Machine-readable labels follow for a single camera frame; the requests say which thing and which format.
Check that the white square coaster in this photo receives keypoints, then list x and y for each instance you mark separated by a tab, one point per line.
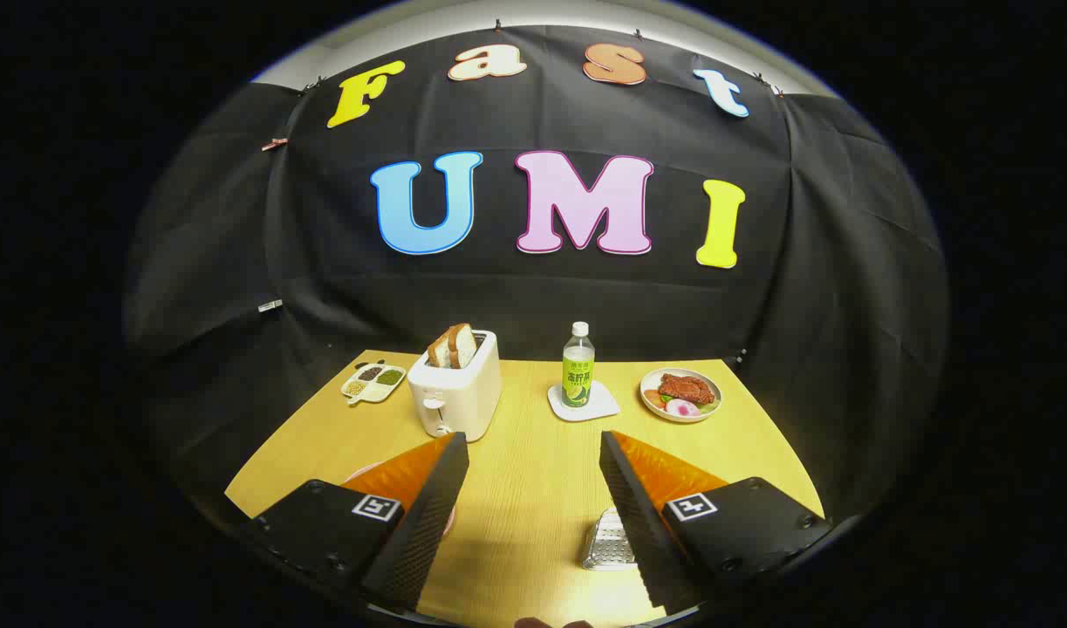
603	406

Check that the pink clip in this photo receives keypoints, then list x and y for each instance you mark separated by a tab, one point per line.
276	142

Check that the pink round food slice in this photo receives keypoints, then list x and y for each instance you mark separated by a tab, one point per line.
680	407

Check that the green label drink bottle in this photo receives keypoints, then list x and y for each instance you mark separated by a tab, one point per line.
577	371

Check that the brown meat piece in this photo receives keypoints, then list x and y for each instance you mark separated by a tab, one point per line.
686	386

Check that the pink round plate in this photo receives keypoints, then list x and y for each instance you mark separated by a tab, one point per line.
450	523

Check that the silver clip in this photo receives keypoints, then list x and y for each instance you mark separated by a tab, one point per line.
270	305

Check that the white toaster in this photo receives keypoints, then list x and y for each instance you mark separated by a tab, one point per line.
463	392

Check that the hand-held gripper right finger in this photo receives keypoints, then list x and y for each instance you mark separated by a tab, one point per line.
638	523

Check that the white plate with food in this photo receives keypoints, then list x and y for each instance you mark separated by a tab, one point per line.
648	384

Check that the toast bread slice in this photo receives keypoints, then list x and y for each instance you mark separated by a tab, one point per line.
465	344
440	351

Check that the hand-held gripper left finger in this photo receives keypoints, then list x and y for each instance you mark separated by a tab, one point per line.
424	523

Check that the white divided condiment tray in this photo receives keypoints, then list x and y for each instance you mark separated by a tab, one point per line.
376	384

